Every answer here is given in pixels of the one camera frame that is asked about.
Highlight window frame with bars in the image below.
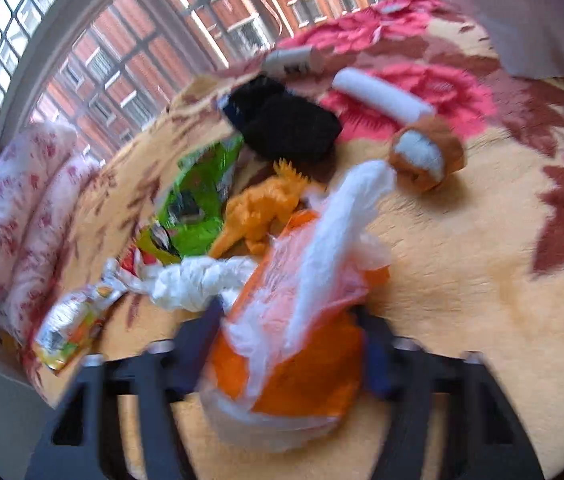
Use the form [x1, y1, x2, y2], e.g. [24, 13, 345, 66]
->
[0, 0, 382, 158]

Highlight green snack bag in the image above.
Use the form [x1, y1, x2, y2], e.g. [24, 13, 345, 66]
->
[136, 134, 244, 264]

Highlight white bottle with label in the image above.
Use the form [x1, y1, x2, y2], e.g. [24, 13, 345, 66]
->
[260, 46, 325, 78]

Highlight orange toy dinosaur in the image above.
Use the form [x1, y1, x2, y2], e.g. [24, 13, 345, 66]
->
[207, 159, 311, 259]

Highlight orange white plastic bag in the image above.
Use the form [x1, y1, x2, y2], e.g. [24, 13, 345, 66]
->
[200, 159, 395, 452]

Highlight brown white plush toy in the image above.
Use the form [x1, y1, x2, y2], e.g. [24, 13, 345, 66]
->
[388, 115, 466, 193]

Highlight floral beige bed blanket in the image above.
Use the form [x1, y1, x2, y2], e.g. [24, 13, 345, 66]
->
[49, 0, 564, 479]

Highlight white paper roll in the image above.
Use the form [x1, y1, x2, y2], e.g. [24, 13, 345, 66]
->
[332, 67, 436, 125]

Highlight yellow snack wrapper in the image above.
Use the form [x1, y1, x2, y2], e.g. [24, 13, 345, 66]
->
[32, 282, 127, 373]

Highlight folded floral white quilt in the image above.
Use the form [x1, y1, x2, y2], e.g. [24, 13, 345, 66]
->
[0, 122, 100, 344]

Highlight black fuzzy cloth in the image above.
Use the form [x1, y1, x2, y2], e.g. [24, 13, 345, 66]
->
[219, 74, 343, 165]

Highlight red white small wrapper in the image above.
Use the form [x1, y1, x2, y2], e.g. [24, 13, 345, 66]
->
[118, 244, 158, 276]

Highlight crumpled white plastic bag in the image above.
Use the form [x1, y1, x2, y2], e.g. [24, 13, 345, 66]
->
[103, 256, 257, 313]

